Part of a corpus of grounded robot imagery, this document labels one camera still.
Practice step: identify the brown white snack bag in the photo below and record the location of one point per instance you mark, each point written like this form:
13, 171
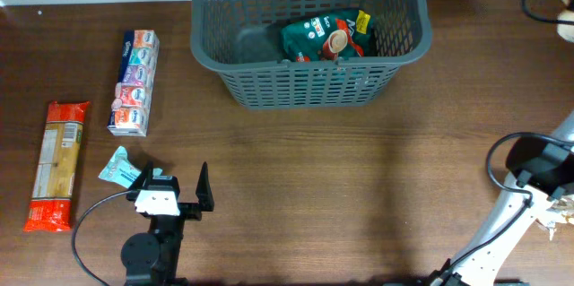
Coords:
561, 212

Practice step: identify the orange spaghetti packet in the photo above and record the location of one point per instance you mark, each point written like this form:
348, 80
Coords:
51, 197

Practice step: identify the green coffee bag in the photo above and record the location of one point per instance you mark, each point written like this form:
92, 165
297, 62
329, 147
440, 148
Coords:
329, 36

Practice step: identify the grey plastic basket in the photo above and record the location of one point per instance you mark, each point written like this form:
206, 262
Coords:
241, 41

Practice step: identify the light blue white tube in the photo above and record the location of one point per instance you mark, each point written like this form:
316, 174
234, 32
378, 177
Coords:
121, 171

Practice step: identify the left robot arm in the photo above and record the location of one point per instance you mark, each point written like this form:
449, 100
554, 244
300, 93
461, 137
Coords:
151, 257

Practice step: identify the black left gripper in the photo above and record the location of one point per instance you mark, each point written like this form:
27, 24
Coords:
192, 212

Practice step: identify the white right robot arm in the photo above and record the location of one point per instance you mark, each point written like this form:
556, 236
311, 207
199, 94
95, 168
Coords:
534, 172

